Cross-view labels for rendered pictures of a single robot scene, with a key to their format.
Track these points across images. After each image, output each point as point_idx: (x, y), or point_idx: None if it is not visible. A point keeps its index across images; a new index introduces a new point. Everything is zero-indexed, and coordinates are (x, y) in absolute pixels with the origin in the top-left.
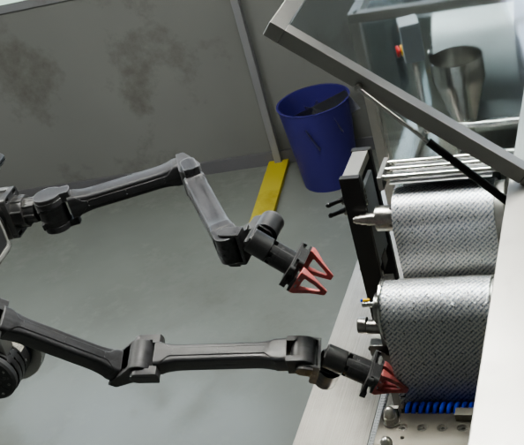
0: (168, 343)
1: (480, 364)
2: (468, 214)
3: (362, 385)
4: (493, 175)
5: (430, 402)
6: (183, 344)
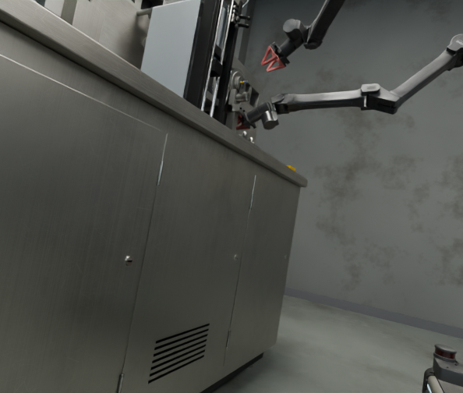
0: (356, 90)
1: (250, 73)
2: None
3: (252, 124)
4: (153, 20)
5: None
6: (346, 91)
